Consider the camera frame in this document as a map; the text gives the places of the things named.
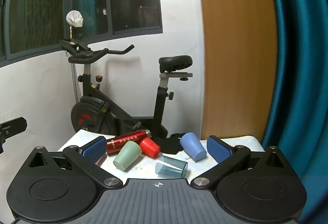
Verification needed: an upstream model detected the green cup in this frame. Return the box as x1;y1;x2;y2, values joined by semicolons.
113;141;142;171

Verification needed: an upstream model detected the black exercise bike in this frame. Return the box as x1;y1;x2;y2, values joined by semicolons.
58;39;193;139

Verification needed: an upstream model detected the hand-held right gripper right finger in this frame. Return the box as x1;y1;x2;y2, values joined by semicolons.
191;136;295;190

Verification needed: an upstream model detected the transparent teal cup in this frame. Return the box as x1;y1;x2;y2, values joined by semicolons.
155;155;188;179

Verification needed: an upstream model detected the red metal bottle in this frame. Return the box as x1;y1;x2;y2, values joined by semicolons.
106;130;151;154

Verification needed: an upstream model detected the pole with white cloth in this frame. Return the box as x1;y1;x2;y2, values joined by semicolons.
66;10;84;103

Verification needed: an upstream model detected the red cup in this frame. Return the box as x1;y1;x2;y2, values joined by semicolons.
139;137;161;158

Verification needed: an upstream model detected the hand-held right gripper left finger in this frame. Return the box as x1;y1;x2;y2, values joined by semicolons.
26;136;123;188

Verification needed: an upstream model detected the teal curtain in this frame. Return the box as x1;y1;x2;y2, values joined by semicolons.
261;0;328;224

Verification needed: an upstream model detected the black cloth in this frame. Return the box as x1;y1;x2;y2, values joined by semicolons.
153;133;186;155

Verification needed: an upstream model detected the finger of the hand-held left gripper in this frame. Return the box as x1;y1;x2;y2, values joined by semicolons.
0;117;28;154

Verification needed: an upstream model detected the wooden door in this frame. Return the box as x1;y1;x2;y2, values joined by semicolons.
194;0;279;140

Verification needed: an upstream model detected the blue cup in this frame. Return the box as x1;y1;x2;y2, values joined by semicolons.
179;132;207;162

